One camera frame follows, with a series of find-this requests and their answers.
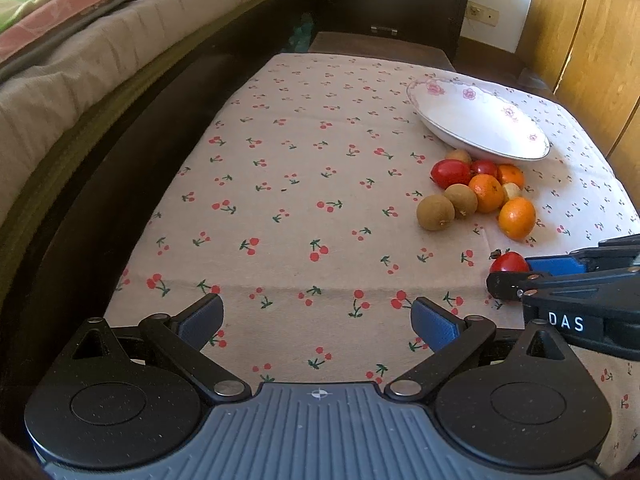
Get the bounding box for brown round fruit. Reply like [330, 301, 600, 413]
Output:
[416, 194, 456, 231]
[444, 183, 478, 219]

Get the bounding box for small red tomato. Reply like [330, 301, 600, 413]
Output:
[489, 249, 529, 273]

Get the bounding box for white floral plate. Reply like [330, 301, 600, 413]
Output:
[407, 76, 551, 164]

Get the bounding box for dark wooden stool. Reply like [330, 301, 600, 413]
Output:
[309, 32, 454, 72]

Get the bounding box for cherry print tablecloth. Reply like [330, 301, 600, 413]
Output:
[106, 53, 639, 479]

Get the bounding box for orange mandarin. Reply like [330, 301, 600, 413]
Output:
[498, 197, 537, 240]
[497, 164, 525, 188]
[469, 174, 504, 214]

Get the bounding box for oblong red tomato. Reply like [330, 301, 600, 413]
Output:
[431, 159, 472, 190]

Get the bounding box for pale yellowish fruit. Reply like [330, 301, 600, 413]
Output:
[502, 182, 522, 202]

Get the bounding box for wall power outlet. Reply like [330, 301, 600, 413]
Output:
[465, 1, 500, 27]

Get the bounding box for brown round fruit front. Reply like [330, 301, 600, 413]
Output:
[416, 194, 456, 231]

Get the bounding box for orange mandarin back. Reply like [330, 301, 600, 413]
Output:
[497, 164, 525, 188]

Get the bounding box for round red tomato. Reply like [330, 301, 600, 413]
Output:
[471, 160, 498, 179]

